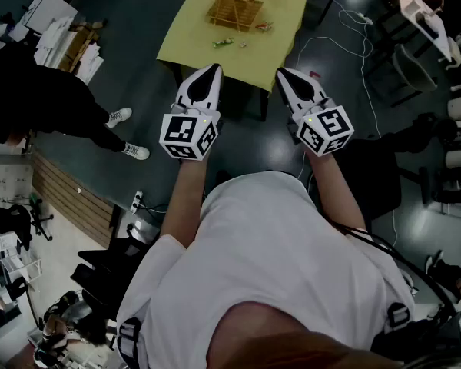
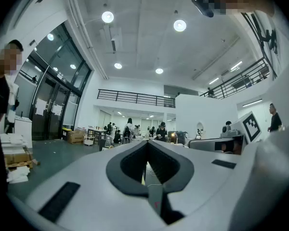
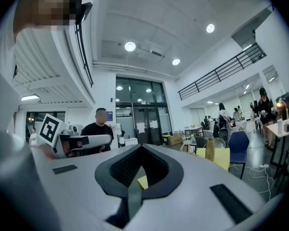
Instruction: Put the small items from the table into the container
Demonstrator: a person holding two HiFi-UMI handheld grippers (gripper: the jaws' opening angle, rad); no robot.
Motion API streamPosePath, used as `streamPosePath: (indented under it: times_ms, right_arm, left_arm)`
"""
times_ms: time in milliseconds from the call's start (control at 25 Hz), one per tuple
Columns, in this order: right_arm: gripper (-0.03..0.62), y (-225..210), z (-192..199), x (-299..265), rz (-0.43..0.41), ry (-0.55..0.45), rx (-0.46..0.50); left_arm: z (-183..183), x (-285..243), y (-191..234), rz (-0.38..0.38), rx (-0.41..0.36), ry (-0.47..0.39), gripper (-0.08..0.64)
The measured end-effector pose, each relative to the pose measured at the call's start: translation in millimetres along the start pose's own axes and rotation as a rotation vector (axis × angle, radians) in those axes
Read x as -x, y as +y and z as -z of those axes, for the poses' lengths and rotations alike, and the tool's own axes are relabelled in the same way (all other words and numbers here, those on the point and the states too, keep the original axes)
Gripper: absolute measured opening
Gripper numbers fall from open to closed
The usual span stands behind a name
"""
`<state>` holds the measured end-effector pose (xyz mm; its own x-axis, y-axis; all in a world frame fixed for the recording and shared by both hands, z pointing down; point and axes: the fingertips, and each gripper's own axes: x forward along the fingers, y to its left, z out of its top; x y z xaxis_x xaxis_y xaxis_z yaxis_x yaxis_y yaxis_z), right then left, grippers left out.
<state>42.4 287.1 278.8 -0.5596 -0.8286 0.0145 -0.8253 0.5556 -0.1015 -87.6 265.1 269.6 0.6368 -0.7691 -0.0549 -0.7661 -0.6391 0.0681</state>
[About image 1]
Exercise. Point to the white power strip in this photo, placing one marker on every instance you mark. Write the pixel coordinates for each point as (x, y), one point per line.
(136, 202)
(365, 18)

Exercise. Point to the person's left forearm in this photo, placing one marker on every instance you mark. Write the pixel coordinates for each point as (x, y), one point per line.
(184, 198)

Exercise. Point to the grey chair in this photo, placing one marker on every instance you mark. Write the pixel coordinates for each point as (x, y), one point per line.
(415, 71)

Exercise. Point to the wooden slatted panel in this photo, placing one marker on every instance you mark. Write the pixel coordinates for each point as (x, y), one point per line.
(69, 198)

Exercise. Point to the brown cardboard stack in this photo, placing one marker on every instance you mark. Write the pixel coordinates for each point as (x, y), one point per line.
(77, 48)

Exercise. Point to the person's white shirt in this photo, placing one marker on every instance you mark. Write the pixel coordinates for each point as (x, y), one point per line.
(261, 252)

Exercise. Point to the black office chair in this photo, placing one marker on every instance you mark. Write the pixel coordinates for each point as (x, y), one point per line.
(7, 221)

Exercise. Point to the person's right forearm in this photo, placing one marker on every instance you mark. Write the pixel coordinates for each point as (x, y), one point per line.
(334, 190)

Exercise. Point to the pile of white sheets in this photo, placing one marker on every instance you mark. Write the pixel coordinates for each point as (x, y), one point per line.
(55, 33)

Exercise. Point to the white desk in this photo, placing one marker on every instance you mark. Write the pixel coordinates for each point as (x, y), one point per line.
(411, 2)

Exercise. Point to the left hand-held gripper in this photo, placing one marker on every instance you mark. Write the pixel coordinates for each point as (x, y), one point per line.
(176, 131)

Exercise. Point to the white box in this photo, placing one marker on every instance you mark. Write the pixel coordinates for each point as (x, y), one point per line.
(50, 12)

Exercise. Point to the black backpack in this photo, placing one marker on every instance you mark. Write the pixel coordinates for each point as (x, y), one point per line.
(418, 340)

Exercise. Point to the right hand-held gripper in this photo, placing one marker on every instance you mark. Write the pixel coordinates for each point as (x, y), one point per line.
(326, 129)

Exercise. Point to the orange candy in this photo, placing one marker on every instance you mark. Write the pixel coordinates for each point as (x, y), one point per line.
(264, 25)

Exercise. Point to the green candy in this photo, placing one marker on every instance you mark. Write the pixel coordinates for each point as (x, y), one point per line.
(223, 43)

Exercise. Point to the wooden two-tier rack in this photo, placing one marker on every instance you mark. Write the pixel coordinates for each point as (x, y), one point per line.
(234, 10)

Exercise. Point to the person's neck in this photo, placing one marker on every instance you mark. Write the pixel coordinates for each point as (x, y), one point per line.
(261, 321)

